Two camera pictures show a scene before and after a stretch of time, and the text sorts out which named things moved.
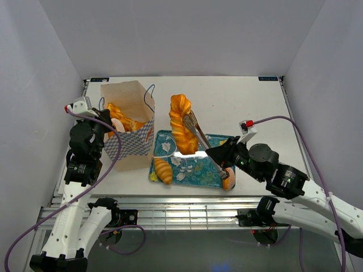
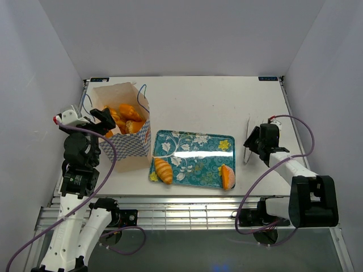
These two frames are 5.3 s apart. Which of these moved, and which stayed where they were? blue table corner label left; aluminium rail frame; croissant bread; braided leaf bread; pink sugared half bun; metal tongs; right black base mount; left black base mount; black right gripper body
Moved: braided leaf bread; metal tongs; black right gripper body
Stayed: blue table corner label left; right black base mount; left black base mount; pink sugared half bun; aluminium rail frame; croissant bread
